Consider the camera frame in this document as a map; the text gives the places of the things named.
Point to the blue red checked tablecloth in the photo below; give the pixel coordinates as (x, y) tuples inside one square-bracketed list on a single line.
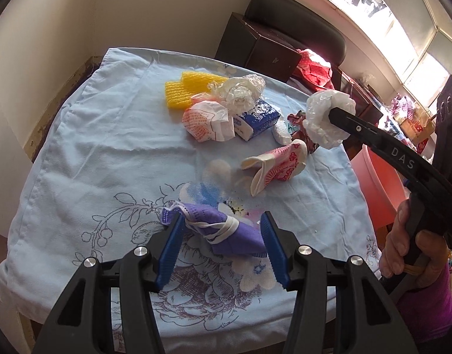
[(393, 127)]

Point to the red dotted cloth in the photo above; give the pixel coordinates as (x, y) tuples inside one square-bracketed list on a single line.
[(314, 68)]

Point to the person's right hand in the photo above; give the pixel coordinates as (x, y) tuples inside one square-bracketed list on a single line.
[(393, 250)]

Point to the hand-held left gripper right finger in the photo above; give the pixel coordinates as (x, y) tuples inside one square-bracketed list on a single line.
[(272, 245)]

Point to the window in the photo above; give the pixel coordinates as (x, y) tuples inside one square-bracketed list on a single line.
[(395, 14)]

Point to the brown paper bag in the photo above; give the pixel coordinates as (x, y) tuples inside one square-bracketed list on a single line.
[(419, 127)]

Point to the red white checked cloth bundle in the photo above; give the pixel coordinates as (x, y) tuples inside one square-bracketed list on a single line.
[(402, 105)]

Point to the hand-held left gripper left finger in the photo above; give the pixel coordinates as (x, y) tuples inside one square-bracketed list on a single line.
[(170, 252)]

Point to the blue tissue pack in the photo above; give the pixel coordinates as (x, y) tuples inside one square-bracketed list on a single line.
[(259, 118)]

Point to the yellow foam net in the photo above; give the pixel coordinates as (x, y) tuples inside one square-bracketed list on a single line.
[(203, 81), (177, 96)]

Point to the black leather armchair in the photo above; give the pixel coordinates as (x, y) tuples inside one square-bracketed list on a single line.
[(292, 11)]

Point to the white foam piece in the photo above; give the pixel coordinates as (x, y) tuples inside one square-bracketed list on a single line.
[(283, 132)]

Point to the crushed pink paper cup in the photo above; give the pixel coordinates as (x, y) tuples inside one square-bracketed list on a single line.
[(281, 162)]

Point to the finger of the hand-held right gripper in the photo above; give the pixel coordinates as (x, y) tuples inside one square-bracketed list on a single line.
[(358, 127)]

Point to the crumpled clear plastic wrap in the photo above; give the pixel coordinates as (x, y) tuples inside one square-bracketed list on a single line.
[(240, 94)]

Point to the pink plastic bin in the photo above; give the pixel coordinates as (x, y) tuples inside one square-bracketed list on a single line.
[(377, 188)]

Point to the light blue floral cloth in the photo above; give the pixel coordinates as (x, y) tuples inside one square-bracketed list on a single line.
[(111, 162)]

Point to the dark red patterned wrapper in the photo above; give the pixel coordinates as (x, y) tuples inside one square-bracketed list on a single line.
[(297, 121)]

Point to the crumpled white orange paper wrapper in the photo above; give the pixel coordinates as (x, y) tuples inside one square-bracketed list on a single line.
[(205, 120)]

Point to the purple face mask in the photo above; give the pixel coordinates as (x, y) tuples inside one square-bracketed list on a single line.
[(231, 238)]

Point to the person's right forearm purple sleeve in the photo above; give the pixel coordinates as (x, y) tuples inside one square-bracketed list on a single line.
[(432, 309)]

